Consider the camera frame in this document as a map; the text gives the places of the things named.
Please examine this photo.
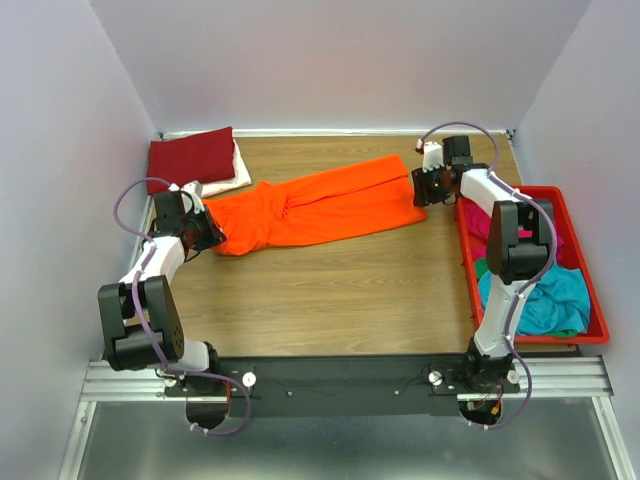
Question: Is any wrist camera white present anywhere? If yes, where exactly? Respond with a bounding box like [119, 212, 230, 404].
[168, 181, 203, 197]
[416, 140, 445, 173]

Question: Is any orange t-shirt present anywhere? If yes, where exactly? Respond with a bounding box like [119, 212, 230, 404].
[204, 155, 427, 256]

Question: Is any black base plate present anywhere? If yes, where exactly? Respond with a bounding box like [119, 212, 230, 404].
[167, 353, 520, 423]

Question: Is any green t-shirt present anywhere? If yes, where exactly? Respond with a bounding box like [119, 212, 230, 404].
[474, 257, 489, 282]

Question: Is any teal t-shirt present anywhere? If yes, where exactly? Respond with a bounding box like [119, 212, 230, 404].
[477, 264, 591, 338]

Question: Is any folded dark red t-shirt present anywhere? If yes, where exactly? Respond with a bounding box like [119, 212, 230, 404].
[146, 126, 236, 186]

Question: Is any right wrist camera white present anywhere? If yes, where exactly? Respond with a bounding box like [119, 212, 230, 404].
[416, 140, 445, 173]

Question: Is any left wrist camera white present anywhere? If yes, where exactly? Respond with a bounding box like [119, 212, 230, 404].
[168, 181, 203, 197]

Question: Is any red plastic bin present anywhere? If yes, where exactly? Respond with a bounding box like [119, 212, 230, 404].
[452, 184, 611, 345]

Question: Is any folded white t-shirt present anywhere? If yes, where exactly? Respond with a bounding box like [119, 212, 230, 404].
[201, 142, 252, 198]

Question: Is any magenta t-shirt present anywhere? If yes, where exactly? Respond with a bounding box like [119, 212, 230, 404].
[456, 198, 575, 265]

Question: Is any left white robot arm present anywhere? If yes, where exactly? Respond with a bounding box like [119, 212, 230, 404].
[97, 186, 230, 395]

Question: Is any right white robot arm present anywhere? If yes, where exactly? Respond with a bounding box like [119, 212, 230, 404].
[411, 135, 557, 392]

